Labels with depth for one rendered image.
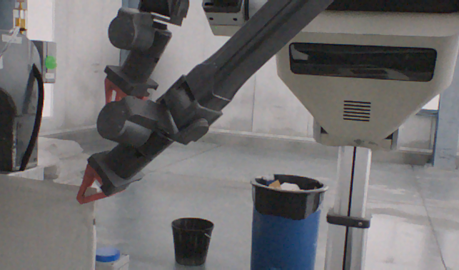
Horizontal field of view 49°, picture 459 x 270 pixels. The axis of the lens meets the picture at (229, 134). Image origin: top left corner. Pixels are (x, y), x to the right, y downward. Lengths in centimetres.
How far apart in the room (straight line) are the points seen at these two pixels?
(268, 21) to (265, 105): 828
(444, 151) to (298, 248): 559
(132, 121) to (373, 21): 57
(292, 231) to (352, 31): 205
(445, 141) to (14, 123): 767
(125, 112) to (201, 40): 862
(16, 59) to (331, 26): 63
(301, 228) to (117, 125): 235
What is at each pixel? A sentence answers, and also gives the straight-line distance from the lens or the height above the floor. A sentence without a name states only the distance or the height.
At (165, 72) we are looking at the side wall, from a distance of 957.
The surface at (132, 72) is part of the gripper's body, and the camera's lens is 95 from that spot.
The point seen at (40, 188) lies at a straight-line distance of 93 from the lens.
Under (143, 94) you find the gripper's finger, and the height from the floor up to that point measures 124.
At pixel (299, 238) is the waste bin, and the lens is 301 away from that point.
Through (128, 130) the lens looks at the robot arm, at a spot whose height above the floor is 120.
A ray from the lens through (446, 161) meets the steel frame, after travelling 841.
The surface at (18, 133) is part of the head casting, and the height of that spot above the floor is 114.
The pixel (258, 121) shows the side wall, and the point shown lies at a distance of 901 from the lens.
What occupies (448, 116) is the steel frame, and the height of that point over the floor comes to 86.
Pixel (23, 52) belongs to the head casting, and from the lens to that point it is 107.
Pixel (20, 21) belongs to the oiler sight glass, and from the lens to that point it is 110.
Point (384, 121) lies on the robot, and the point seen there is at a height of 120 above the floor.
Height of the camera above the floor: 129
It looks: 7 degrees down
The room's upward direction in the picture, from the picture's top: 4 degrees clockwise
